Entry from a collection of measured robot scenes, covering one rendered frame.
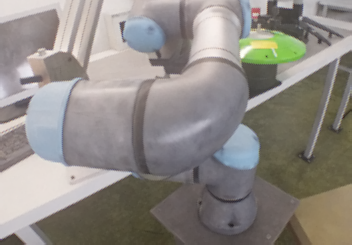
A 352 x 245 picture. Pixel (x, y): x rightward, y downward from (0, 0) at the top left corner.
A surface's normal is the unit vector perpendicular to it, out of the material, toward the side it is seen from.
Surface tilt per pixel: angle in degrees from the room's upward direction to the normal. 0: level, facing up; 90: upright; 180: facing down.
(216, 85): 34
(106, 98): 24
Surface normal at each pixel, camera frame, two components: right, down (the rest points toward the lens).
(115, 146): -0.20, 0.33
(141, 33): -0.21, 0.88
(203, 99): 0.24, -0.41
